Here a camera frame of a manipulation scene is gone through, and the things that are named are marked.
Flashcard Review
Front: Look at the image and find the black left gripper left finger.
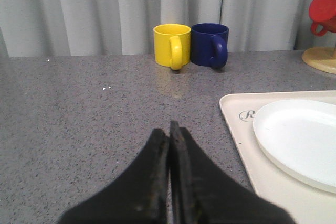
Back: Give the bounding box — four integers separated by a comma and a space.
59, 129, 169, 223

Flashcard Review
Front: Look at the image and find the wooden mug tree stand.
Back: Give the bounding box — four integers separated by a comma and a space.
302, 47, 335, 74

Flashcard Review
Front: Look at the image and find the red ribbed mug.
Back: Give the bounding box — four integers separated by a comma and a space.
309, 0, 335, 37

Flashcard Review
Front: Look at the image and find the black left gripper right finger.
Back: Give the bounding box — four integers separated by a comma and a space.
169, 121, 294, 223

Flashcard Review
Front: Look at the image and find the dark blue mug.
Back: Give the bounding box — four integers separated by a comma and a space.
190, 23, 229, 69

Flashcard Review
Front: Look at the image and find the yellow mug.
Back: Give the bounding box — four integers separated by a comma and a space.
153, 24, 191, 70

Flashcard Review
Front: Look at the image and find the white round plate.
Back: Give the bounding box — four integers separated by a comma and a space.
253, 99, 335, 193

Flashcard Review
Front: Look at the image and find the cream rabbit print tray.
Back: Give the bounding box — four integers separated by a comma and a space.
219, 90, 335, 223

